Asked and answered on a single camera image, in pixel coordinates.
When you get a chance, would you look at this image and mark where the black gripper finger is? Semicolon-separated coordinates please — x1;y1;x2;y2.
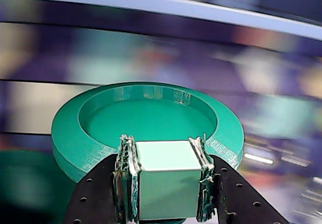
62;134;140;224
188;133;290;224

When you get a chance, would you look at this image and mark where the green lid with cube knob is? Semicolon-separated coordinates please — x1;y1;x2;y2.
51;82;245;224

